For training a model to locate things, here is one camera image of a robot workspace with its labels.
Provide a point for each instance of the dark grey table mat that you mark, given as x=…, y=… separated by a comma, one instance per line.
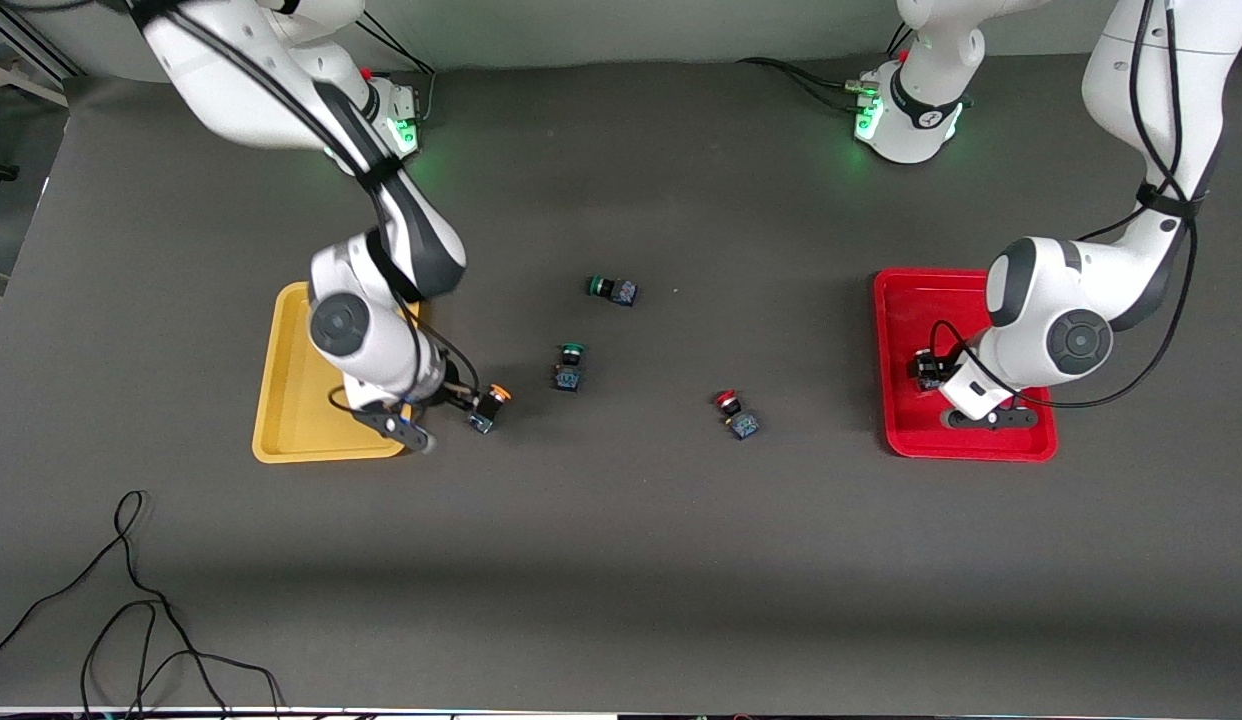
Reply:
x=621, y=550

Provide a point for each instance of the yellow push button switch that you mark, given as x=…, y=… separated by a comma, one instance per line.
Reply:
x=493, y=402

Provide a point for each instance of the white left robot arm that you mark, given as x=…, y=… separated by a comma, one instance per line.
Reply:
x=1151, y=60

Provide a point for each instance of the red push button switch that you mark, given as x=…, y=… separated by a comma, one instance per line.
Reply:
x=741, y=420
x=928, y=372

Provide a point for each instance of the grey metal frame strut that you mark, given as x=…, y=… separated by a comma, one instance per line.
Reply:
x=26, y=85

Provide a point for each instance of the red plastic tray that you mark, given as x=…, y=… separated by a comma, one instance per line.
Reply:
x=911, y=310

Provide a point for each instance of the green push button switch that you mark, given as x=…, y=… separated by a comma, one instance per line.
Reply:
x=616, y=291
x=569, y=372

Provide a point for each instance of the yellow plastic tray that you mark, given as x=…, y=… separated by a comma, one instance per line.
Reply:
x=291, y=420

